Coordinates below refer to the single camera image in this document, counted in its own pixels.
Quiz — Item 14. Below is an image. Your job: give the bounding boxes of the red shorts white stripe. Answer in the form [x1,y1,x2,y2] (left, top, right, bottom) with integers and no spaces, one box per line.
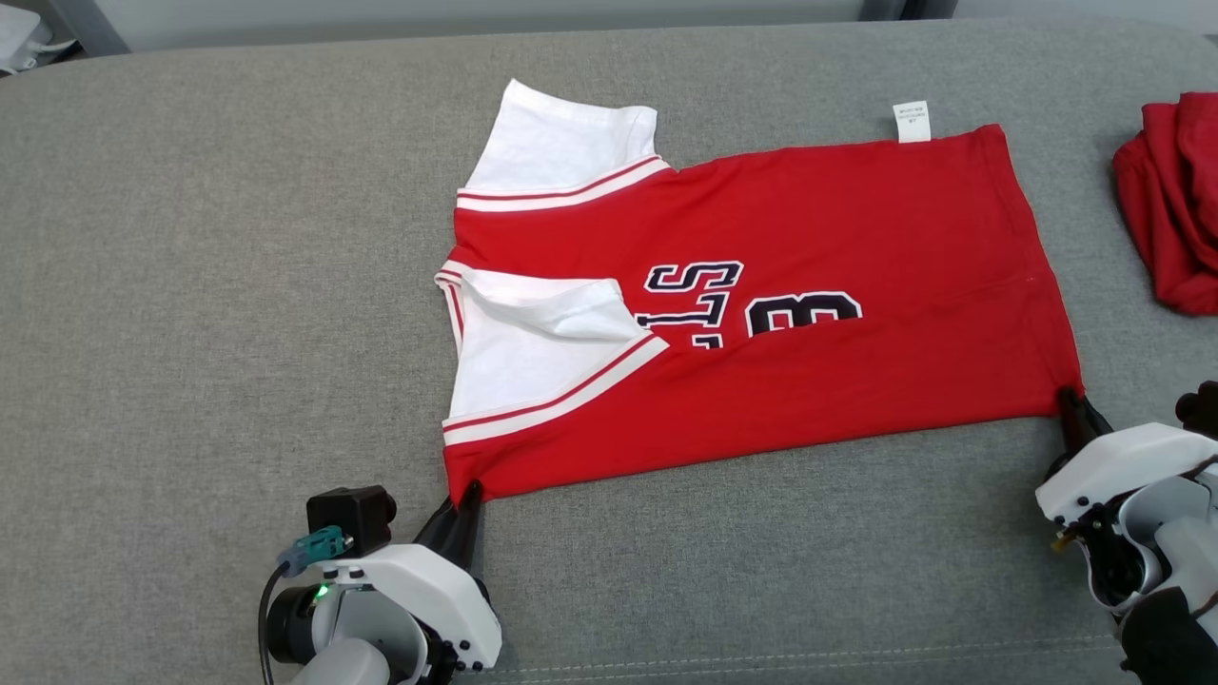
[1112,91,1218,318]

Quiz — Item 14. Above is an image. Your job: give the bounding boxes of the white power strip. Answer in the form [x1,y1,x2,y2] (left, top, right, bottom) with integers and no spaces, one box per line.
[0,4,60,76]

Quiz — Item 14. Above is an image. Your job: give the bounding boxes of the red jersey white sleeves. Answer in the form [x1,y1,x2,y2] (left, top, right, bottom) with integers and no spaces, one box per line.
[434,78,1087,506]

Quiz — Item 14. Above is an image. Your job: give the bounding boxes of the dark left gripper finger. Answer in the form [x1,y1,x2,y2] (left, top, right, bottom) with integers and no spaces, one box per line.
[455,480,486,572]
[416,490,470,564]

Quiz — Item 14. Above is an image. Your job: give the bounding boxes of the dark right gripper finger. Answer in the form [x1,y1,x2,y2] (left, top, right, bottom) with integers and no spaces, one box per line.
[1058,385,1086,458]
[1075,392,1112,448]

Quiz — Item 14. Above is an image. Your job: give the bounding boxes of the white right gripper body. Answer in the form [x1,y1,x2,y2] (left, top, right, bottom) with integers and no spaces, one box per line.
[1035,423,1218,526]

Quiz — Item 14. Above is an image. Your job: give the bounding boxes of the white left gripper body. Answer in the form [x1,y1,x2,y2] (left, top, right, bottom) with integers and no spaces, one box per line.
[266,544,503,682]

